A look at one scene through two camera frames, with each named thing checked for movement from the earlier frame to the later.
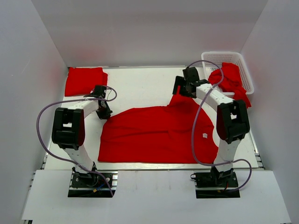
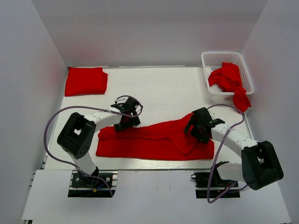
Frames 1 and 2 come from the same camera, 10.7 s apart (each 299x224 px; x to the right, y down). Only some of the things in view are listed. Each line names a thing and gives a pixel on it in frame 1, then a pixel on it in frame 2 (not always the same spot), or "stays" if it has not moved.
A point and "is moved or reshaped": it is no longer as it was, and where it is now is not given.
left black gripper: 106,115 to 133,122
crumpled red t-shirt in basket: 228,79 stays
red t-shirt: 181,132 is moved or reshaped
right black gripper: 180,80 to 203,138
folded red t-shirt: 82,80 stays
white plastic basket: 213,61 stays
